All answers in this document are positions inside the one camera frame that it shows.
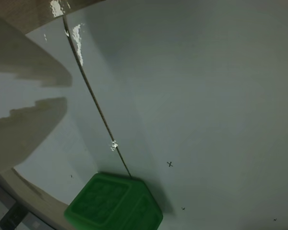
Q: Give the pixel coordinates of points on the green cube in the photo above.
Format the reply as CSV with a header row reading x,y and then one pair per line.
x,y
110,206

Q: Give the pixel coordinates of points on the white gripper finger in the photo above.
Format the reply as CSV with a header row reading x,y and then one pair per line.
x,y
26,60
21,134

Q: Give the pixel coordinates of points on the white paper sheet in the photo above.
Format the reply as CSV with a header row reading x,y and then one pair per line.
x,y
206,95
86,134

